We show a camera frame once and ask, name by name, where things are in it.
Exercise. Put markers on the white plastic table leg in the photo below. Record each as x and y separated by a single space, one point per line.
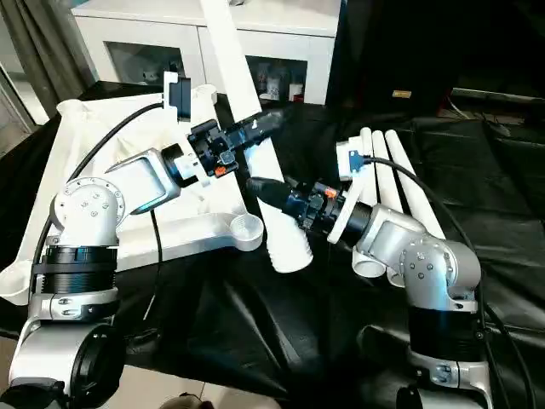
395 145
238 64
383 187
370 194

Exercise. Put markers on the white plastic table top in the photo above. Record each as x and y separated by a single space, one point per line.
106 128

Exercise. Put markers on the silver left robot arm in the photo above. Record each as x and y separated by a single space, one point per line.
85 213

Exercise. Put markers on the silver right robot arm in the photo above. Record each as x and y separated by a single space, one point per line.
434 272

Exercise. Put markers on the dark grey bundle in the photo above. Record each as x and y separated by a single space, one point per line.
237 2

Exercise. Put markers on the black mat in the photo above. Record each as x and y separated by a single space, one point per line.
298 332

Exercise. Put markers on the white glass-door cabinet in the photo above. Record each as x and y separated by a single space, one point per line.
140 30

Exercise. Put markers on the black cabinet gold label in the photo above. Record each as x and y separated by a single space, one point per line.
383 51

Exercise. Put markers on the grey curtain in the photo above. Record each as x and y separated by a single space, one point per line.
42 51

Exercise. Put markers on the black side table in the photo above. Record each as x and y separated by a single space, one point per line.
498 93

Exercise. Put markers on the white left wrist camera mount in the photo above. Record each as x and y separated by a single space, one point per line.
181 98

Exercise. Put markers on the grey door frame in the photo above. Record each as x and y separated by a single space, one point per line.
17 111

